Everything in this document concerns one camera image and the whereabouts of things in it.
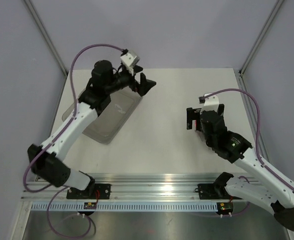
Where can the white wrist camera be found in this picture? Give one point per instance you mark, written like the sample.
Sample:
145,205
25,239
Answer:
129,59
210,102

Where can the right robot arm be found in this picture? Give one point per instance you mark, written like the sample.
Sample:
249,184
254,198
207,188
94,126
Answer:
276,191

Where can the clear zip top bag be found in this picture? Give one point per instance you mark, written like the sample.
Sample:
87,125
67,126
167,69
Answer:
203,140

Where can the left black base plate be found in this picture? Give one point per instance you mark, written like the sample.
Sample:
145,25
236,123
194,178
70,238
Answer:
100,191

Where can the right aluminium frame post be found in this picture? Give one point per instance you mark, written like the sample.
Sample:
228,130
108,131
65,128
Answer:
261,36

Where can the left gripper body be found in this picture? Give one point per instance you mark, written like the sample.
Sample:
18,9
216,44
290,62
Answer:
124,79

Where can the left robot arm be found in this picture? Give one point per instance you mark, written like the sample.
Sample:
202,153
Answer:
46,160

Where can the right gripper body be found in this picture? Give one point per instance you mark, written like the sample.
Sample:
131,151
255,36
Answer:
193,114

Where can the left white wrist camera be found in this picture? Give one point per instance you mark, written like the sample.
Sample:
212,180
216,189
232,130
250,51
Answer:
129,59

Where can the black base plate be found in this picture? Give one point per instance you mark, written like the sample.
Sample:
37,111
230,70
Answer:
100,191
206,191

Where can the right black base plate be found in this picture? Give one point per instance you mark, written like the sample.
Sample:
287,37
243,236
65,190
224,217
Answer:
206,191

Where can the aluminium frame post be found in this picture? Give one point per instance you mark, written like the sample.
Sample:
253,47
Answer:
46,37
261,36

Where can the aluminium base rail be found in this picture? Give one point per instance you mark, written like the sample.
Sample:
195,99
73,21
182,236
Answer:
136,187

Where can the left aluminium frame post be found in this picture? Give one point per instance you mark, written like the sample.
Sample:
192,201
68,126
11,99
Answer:
46,37

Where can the clear plastic tray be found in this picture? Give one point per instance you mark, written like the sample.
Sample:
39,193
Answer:
105,127

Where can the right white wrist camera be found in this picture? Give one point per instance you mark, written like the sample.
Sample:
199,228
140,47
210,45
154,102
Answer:
210,102

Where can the right side aluminium rail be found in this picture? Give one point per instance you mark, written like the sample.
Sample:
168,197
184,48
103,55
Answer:
252,116

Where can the white slotted cable duct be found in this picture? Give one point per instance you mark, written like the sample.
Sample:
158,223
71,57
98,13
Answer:
106,206

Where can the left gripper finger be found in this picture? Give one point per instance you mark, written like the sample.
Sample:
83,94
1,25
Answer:
145,85
137,69

